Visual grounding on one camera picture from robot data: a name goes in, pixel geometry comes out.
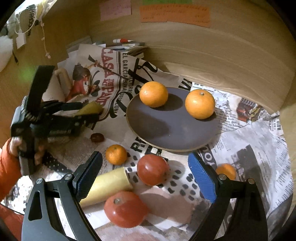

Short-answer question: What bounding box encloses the red tomato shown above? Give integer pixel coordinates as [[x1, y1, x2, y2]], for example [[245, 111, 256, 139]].
[[137, 154, 170, 186], [104, 191, 149, 228]]

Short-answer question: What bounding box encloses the orange sleeve forearm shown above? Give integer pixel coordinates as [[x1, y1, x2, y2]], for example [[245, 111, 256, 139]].
[[1, 138, 23, 240]]

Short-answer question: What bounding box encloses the person's left hand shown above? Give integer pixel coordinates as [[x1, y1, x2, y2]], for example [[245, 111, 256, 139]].
[[9, 137, 48, 165]]

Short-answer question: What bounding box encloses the dark red grape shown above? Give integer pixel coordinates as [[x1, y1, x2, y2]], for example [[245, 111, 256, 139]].
[[90, 133, 105, 143]]

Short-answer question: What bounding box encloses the small mandarin at right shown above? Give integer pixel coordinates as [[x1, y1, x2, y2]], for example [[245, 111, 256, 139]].
[[215, 163, 236, 180]]

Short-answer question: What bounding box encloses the small orange mandarin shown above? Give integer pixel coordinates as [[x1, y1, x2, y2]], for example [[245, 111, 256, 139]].
[[105, 145, 127, 166]]

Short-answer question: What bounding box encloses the illustrated casa newspaper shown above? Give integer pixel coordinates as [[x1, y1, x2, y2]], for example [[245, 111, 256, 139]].
[[43, 44, 192, 120]]

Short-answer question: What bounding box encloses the black white newspaper sheet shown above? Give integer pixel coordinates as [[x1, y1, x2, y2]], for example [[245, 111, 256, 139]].
[[41, 88, 293, 240]]

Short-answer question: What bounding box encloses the red white marker pen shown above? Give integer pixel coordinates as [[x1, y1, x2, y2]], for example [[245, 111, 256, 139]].
[[112, 38, 133, 44]]

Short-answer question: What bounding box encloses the left orange on plate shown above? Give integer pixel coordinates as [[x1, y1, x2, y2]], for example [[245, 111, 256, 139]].
[[139, 81, 169, 108]]

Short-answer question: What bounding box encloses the orange on plate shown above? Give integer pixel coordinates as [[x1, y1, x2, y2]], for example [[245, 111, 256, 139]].
[[185, 89, 215, 120], [139, 81, 169, 108]]

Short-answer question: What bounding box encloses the dark round plate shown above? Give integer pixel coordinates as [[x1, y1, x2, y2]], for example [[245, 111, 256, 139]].
[[126, 87, 221, 152]]

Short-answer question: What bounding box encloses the pink sticky note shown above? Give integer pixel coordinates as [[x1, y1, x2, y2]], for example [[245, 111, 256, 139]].
[[99, 0, 132, 21]]

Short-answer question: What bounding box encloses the right orange on plate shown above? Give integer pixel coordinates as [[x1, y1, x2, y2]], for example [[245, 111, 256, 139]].
[[185, 89, 215, 120]]

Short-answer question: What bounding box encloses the orange sticky note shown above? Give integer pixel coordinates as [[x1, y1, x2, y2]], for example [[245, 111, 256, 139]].
[[139, 4, 211, 28]]

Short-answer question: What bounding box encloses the white earphone cable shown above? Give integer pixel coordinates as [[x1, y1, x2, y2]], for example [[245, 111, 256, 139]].
[[14, 6, 52, 60]]

